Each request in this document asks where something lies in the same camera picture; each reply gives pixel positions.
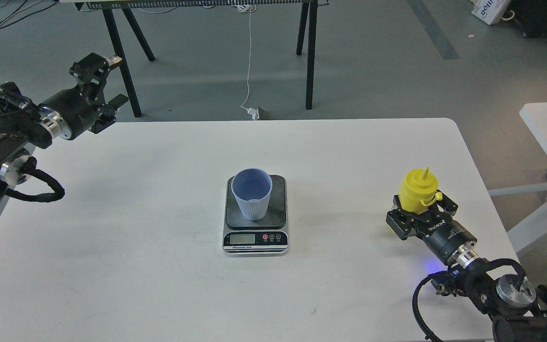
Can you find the white cardboard box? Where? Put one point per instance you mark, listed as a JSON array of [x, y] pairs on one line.
[[490, 11]]

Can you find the silver digital kitchen scale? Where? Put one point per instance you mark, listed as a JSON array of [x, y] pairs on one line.
[[268, 236]]

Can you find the white power plug adapter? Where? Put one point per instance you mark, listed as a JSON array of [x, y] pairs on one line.
[[254, 113]]

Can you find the blue ribbed plastic cup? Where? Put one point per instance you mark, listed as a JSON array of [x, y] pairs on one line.
[[252, 190]]

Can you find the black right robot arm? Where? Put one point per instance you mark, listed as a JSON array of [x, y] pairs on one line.
[[498, 288]]

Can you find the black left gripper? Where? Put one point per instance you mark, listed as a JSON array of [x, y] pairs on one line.
[[71, 112]]

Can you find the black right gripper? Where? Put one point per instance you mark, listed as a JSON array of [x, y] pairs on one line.
[[443, 235]]

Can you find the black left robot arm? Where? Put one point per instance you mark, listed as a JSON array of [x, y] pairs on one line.
[[19, 126]]

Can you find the yellow squeeze seasoning bottle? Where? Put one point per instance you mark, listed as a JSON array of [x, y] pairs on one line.
[[417, 192]]

